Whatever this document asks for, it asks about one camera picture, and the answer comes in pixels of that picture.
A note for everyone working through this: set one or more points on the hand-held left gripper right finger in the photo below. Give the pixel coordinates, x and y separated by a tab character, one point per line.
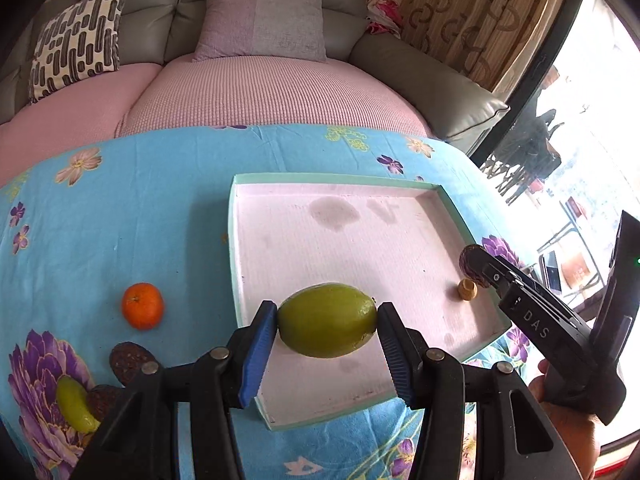
395	355

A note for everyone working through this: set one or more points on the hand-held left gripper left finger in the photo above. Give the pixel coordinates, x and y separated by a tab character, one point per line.
255	355

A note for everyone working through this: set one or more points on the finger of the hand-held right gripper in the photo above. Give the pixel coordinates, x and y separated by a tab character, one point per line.
492	272

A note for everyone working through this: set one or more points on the small tan longan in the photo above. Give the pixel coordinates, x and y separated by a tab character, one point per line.
467	290

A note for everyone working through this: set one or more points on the white tray with green rim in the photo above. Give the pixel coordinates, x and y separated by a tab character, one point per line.
350	250

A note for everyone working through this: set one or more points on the orange tangerine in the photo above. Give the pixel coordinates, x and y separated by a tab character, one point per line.
142	306

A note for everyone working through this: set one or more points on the small green mango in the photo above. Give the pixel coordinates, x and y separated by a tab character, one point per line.
75	405

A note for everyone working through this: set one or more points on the person's right hand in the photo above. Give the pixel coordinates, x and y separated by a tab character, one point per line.
565	435

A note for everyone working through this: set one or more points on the black outdoor chairs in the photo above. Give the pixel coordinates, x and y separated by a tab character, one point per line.
535	145

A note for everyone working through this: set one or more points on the blue floral tablecloth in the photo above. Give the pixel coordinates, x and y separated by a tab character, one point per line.
150	220

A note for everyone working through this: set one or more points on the grey leather sofa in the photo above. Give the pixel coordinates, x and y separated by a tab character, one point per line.
400	65

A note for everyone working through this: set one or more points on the brown patterned curtain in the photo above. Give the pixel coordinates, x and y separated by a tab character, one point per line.
475	20

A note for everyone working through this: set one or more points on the pink sofa cover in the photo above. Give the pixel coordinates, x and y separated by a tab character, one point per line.
250	95

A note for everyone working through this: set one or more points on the pink floral cloth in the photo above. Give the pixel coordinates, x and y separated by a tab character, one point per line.
385	12

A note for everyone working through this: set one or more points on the purple grey pillow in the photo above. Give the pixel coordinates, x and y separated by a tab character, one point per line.
260	20

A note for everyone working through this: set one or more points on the black white patterned pillow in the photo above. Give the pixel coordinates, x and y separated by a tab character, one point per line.
75	45

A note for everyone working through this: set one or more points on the black window frame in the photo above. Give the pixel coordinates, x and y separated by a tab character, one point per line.
545	60

